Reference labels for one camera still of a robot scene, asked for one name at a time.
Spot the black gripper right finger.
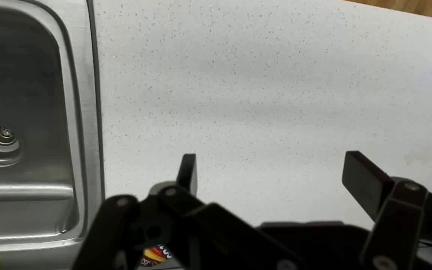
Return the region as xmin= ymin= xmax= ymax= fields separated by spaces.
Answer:
xmin=343 ymin=150 xmax=432 ymax=270

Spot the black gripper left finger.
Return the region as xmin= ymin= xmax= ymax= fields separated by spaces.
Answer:
xmin=73 ymin=153 xmax=307 ymax=270

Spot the stainless steel double sink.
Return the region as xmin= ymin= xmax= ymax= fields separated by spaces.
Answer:
xmin=0 ymin=0 xmax=104 ymax=270

